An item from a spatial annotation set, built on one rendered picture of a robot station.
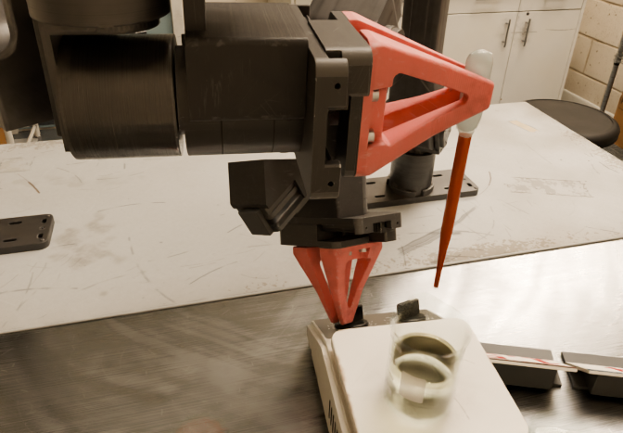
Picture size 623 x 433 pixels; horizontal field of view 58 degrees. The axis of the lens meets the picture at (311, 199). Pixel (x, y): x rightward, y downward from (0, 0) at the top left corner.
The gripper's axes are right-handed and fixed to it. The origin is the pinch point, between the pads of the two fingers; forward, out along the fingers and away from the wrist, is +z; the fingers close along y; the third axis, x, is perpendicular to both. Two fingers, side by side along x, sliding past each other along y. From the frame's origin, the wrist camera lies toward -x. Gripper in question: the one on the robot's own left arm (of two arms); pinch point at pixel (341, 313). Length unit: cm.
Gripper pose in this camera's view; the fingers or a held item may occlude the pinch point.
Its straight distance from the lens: 52.3
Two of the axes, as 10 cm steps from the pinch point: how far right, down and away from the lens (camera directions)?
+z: 0.5, 10.0, 0.4
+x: 6.8, -0.6, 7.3
